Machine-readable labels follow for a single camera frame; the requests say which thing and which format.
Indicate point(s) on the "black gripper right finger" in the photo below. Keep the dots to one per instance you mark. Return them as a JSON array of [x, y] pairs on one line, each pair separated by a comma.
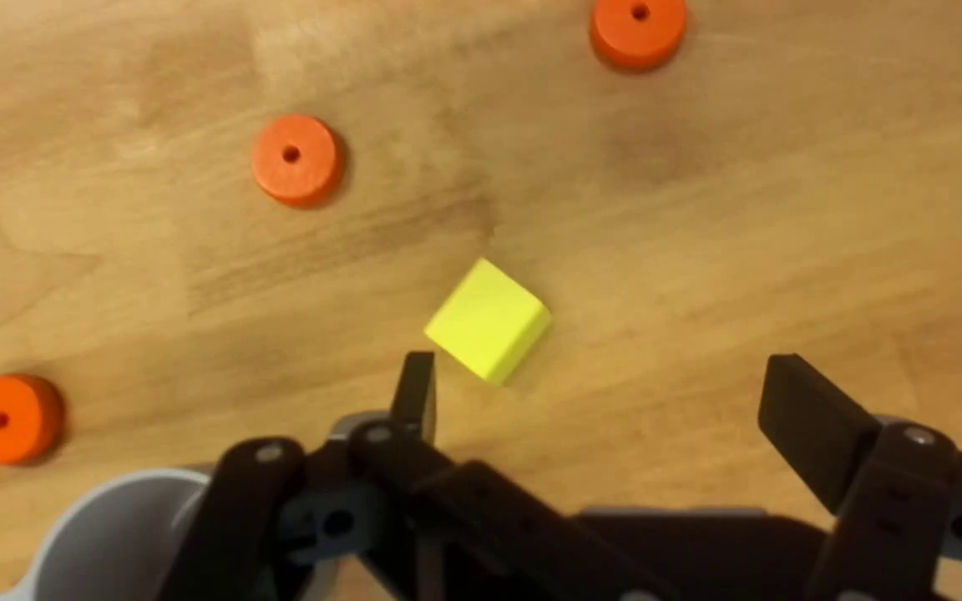
[[892, 512]]

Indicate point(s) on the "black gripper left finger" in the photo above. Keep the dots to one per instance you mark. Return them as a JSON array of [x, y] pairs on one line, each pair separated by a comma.
[[417, 502]]

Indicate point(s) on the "yellow cube block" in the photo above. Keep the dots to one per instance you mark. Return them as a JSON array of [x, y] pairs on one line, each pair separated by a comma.
[[488, 321]]

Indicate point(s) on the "orange disc with hole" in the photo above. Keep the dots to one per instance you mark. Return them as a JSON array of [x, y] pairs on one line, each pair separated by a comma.
[[320, 179], [616, 45], [35, 427]]

